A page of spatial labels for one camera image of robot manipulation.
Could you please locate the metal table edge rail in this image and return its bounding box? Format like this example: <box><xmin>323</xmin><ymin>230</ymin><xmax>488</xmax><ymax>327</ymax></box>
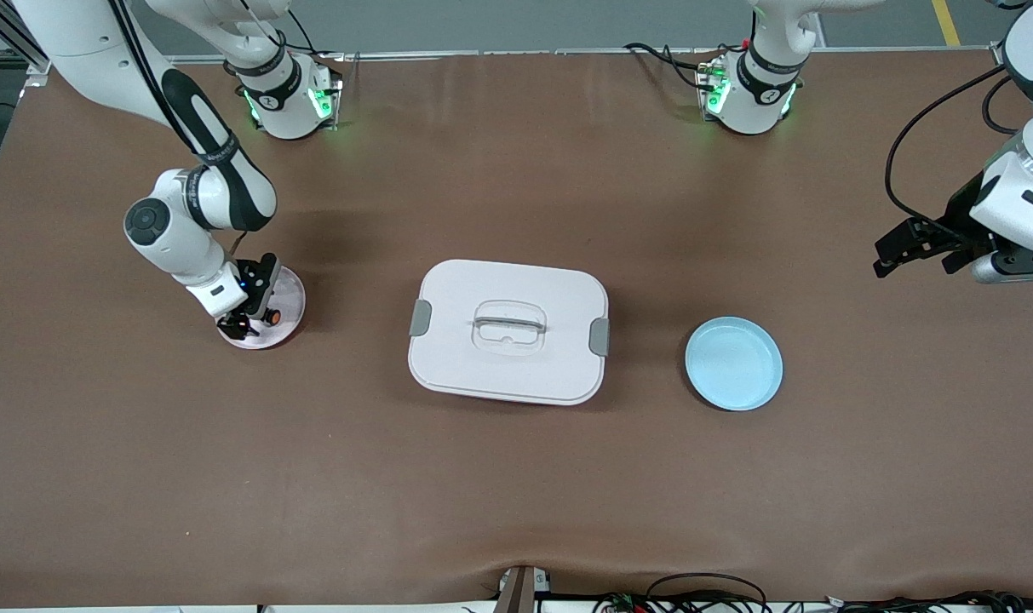
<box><xmin>158</xmin><ymin>47</ymin><xmax>1002</xmax><ymax>65</ymax></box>

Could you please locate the blue round plate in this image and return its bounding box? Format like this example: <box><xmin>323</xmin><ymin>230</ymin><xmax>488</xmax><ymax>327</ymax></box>
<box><xmin>685</xmin><ymin>316</ymin><xmax>784</xmax><ymax>412</ymax></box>

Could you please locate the pink round plate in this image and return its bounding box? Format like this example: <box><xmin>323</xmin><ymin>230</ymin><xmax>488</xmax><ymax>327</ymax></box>
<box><xmin>216</xmin><ymin>266</ymin><xmax>307</xmax><ymax>350</ymax></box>

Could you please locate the black cable bundle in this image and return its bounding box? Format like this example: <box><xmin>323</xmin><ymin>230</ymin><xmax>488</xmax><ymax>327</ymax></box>
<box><xmin>772</xmin><ymin>590</ymin><xmax>1033</xmax><ymax>613</ymax></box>

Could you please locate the black arm base cable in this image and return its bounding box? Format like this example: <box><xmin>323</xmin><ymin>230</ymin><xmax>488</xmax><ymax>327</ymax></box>
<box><xmin>623</xmin><ymin>41</ymin><xmax>721</xmax><ymax>90</ymax></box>
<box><xmin>284</xmin><ymin>7</ymin><xmax>347</xmax><ymax>65</ymax></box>

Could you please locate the clear lid handle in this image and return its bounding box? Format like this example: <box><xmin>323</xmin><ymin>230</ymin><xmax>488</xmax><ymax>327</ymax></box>
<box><xmin>471</xmin><ymin>300</ymin><xmax>548</xmax><ymax>352</ymax></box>

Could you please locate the white lidded storage box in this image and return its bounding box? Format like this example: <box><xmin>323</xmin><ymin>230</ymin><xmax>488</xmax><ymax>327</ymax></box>
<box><xmin>408</xmin><ymin>259</ymin><xmax>611</xmax><ymax>406</ymax></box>

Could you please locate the black looped cable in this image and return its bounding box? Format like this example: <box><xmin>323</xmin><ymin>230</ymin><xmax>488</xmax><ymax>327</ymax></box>
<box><xmin>646</xmin><ymin>572</ymin><xmax>768</xmax><ymax>613</ymax></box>

